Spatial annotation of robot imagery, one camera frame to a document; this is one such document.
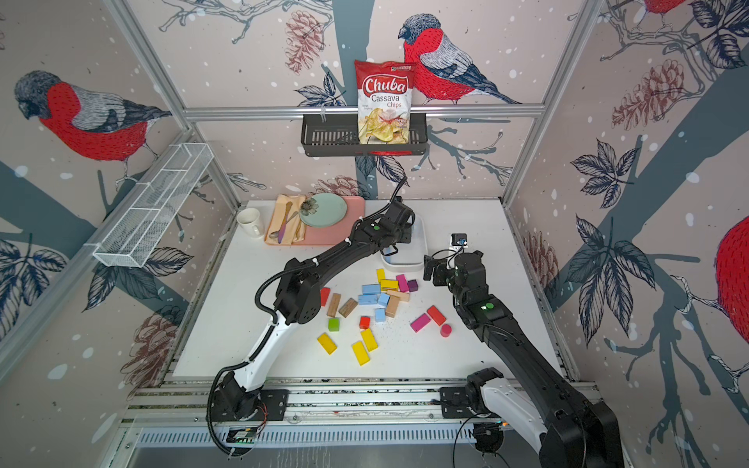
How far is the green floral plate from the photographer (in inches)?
45.5

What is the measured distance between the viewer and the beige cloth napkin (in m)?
1.09

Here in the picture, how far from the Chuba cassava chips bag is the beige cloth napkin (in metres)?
0.45
